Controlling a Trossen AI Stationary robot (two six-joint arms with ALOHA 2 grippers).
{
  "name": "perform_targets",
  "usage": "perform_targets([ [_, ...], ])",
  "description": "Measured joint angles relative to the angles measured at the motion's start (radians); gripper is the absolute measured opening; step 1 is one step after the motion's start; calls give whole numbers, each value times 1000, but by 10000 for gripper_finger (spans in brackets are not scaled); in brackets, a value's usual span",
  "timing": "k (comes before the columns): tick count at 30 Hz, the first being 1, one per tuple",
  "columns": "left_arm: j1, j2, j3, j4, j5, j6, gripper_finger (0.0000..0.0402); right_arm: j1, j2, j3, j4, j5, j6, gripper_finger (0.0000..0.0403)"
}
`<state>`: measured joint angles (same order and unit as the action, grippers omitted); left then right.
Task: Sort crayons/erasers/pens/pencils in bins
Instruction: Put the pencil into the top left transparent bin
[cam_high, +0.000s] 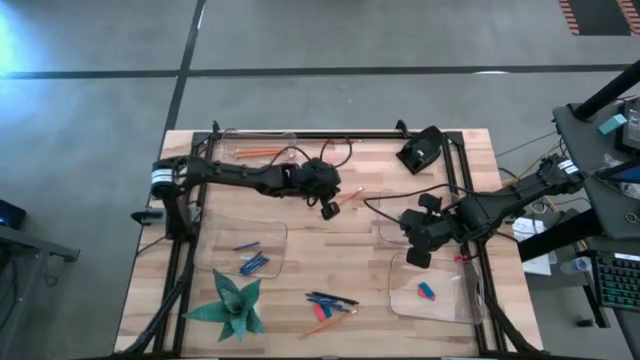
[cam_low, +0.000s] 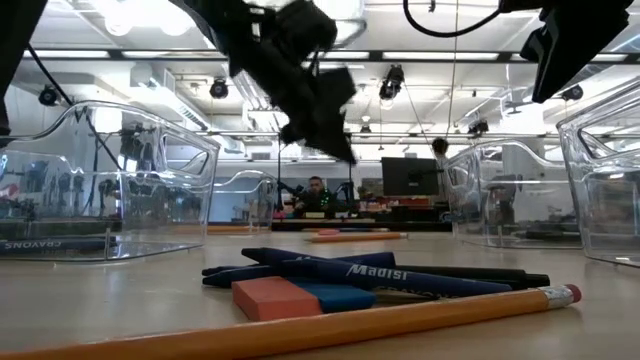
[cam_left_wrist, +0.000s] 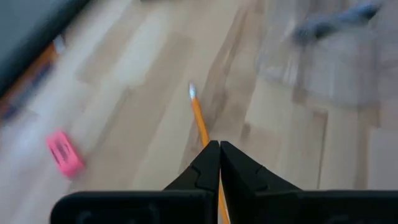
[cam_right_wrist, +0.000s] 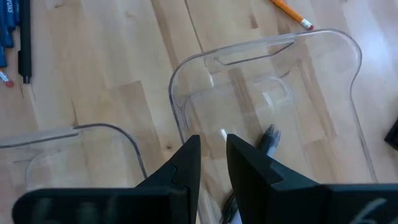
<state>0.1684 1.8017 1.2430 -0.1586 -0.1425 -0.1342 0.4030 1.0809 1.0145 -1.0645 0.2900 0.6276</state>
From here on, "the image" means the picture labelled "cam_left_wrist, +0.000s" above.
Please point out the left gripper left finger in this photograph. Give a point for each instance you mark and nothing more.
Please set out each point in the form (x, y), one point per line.
(199, 180)

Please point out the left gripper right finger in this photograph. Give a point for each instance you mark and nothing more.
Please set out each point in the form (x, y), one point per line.
(245, 186)

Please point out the orange wooden pencil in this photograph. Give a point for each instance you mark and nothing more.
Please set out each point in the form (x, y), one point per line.
(199, 118)
(51, 54)

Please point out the pink eraser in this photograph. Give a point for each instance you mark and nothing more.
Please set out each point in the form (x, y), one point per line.
(65, 154)

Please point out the clear plastic bin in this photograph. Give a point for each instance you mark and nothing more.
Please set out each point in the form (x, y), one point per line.
(342, 77)

